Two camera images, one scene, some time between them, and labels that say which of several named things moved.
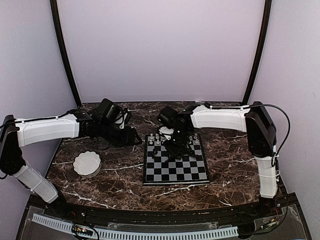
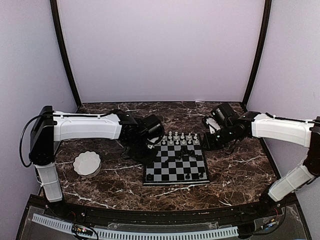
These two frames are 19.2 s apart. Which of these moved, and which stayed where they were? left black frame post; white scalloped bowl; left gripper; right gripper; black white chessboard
Moved: right gripper; left gripper
Stayed: black white chessboard; white scalloped bowl; left black frame post
